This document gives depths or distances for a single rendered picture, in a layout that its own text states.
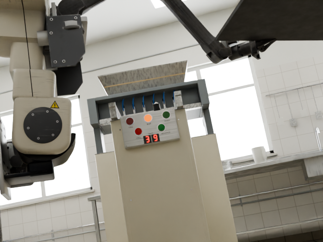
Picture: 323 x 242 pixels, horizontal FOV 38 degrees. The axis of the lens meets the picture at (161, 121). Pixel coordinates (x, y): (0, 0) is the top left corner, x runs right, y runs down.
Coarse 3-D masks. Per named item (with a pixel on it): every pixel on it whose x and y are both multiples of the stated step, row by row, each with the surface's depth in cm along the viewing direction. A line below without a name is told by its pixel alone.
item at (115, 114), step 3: (114, 102) 207; (111, 105) 207; (114, 105) 207; (111, 108) 207; (114, 108) 207; (111, 111) 207; (114, 111) 207; (117, 111) 212; (111, 114) 207; (114, 114) 207; (117, 114) 210; (120, 114) 225; (111, 117) 206; (114, 117) 206; (117, 117) 207
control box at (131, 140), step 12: (120, 120) 206; (144, 120) 205; (156, 120) 205; (168, 120) 205; (132, 132) 204; (144, 132) 204; (156, 132) 204; (168, 132) 204; (132, 144) 203; (144, 144) 203
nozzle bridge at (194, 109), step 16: (112, 96) 284; (128, 96) 286; (144, 96) 291; (160, 96) 292; (192, 96) 291; (208, 96) 282; (96, 112) 282; (128, 112) 290; (144, 112) 284; (192, 112) 294; (208, 112) 290; (96, 128) 290; (208, 128) 288; (96, 144) 288
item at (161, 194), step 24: (120, 144) 206; (168, 144) 206; (120, 168) 204; (144, 168) 204; (168, 168) 203; (192, 168) 203; (144, 192) 201; (168, 192) 201; (192, 192) 200; (144, 216) 199; (168, 216) 198; (192, 216) 198; (144, 240) 196; (168, 240) 196; (192, 240) 196
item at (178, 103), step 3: (174, 93) 207; (177, 93) 207; (180, 93) 207; (174, 96) 208; (177, 96) 207; (180, 96) 207; (174, 99) 212; (177, 99) 207; (180, 99) 207; (174, 102) 217; (177, 102) 207; (180, 102) 207; (174, 105) 223; (177, 105) 206; (180, 105) 206; (174, 108) 230; (177, 108) 209
